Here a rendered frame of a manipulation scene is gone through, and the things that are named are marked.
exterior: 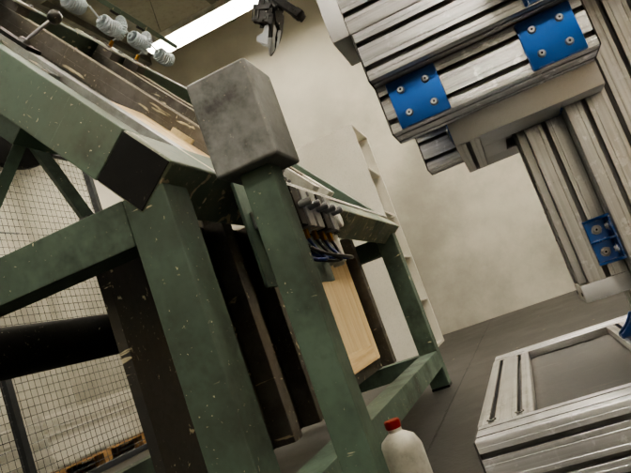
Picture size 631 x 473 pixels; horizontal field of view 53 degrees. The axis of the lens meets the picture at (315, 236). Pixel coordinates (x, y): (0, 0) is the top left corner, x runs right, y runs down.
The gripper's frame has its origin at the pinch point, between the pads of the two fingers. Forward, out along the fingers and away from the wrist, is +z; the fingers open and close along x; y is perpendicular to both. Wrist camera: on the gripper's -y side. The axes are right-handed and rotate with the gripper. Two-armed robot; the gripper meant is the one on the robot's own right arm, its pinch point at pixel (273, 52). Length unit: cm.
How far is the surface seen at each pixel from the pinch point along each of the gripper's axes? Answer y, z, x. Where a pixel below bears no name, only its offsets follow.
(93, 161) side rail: -4, 47, 85
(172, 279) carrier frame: -23, 66, 85
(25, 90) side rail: 13, 35, 85
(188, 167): -20, 46, 79
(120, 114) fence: 9, 34, 60
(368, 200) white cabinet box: 49, 19, -347
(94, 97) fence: 17, 30, 60
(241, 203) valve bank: -23, 51, 59
